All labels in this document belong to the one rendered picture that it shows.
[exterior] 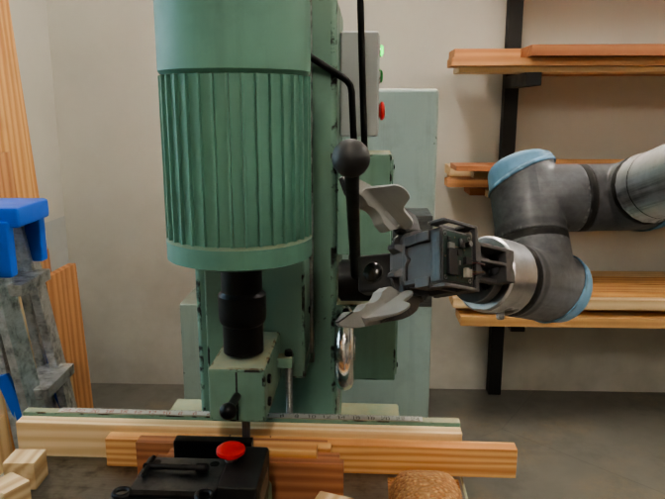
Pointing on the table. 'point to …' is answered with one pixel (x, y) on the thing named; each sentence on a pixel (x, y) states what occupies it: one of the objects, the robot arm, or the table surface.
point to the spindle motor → (236, 132)
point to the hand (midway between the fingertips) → (332, 249)
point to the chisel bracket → (245, 381)
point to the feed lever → (359, 154)
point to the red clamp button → (232, 449)
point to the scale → (267, 416)
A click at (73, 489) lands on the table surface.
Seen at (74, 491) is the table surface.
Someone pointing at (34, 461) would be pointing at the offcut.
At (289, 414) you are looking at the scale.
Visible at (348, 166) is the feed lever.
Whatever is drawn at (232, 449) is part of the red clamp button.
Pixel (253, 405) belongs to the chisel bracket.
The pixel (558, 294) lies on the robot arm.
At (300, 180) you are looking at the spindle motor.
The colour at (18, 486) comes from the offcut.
